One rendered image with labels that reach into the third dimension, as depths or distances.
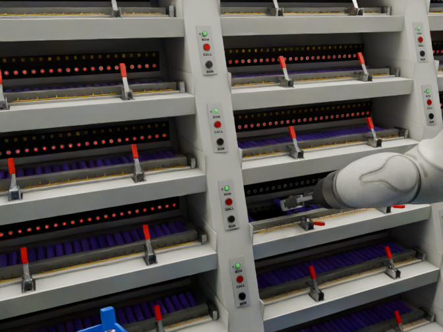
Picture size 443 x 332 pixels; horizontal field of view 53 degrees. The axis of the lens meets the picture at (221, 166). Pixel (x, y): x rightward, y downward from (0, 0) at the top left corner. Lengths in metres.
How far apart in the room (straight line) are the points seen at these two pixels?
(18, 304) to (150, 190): 0.36
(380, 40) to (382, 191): 0.79
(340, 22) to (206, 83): 0.46
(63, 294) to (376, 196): 0.68
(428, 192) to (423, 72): 0.60
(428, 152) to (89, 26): 0.78
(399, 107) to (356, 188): 0.65
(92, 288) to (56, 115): 0.39
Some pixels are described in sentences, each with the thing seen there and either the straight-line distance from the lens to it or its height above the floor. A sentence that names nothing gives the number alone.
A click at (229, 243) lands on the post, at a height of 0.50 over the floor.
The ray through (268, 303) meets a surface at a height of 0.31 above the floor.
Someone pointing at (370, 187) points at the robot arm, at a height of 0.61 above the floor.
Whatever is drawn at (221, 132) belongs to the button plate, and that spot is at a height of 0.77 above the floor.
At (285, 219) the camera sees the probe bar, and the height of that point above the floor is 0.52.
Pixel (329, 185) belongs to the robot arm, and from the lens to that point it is 1.00.
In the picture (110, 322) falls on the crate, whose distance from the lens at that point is 0.81.
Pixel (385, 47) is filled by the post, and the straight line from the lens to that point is 1.56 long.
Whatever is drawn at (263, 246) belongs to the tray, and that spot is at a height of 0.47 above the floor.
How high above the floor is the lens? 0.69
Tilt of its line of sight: level
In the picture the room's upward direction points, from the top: 8 degrees counter-clockwise
